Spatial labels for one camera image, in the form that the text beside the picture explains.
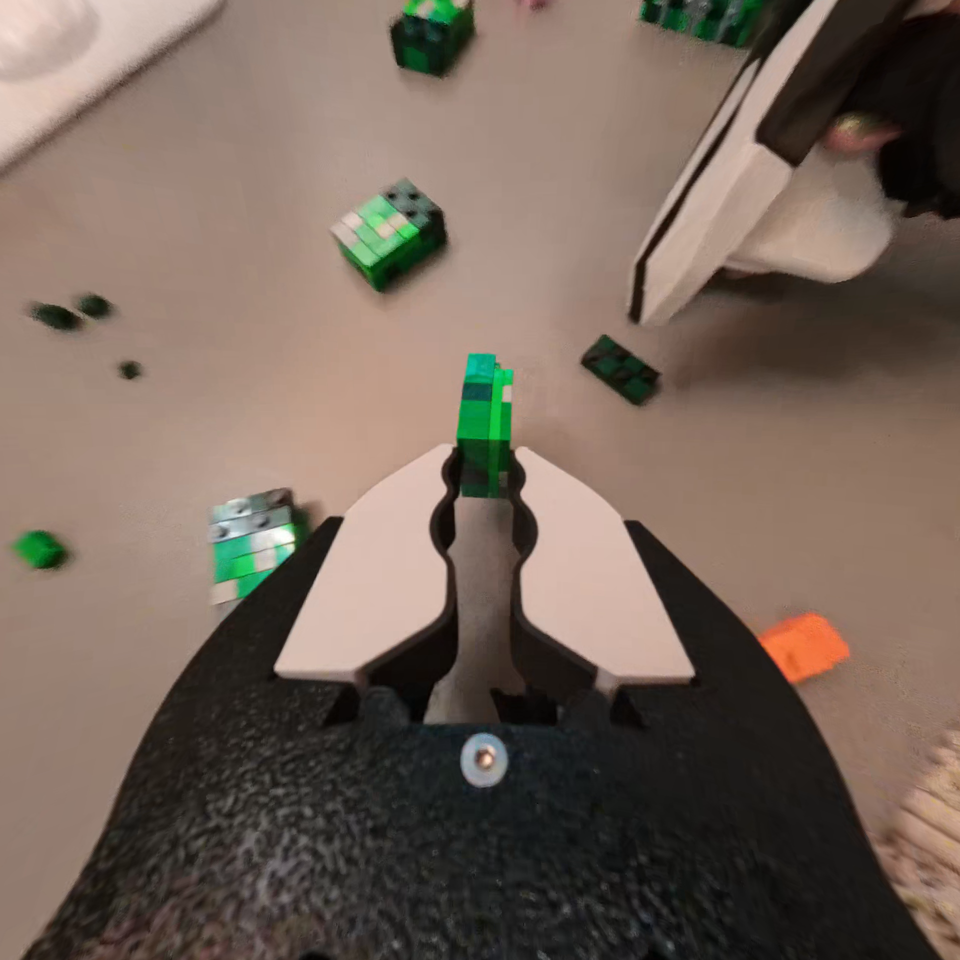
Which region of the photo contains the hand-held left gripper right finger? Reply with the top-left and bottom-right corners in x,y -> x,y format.
512,447 -> 698,706

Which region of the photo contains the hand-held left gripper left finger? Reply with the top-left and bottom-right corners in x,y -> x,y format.
273,441 -> 459,706

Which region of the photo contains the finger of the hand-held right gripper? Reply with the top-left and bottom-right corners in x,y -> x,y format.
643,0 -> 914,327
627,28 -> 768,326

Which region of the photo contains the green lego wall assembly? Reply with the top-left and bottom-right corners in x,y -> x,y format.
455,352 -> 519,501

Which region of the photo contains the flat green grey lego build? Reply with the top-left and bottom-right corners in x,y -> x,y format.
207,488 -> 311,608

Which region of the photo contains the large green lego creeper build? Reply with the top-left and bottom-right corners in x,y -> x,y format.
636,0 -> 767,48

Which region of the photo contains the dark green lego plate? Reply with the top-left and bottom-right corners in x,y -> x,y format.
579,333 -> 663,407

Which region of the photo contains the dark green lego cube build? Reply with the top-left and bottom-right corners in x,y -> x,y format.
389,0 -> 477,78

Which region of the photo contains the green white lego cube build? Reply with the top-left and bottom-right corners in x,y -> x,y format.
329,177 -> 450,293

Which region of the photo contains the small green lego brick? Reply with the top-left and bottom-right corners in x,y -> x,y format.
10,528 -> 69,570

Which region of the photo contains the person's right hand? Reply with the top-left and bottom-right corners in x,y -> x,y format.
822,111 -> 903,157

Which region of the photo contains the orange brick separator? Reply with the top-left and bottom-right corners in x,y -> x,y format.
756,612 -> 853,684

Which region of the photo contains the cream knit sweater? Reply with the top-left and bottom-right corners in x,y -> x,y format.
868,723 -> 960,960

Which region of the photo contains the white paper sheet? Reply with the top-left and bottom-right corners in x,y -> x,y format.
0,0 -> 227,178

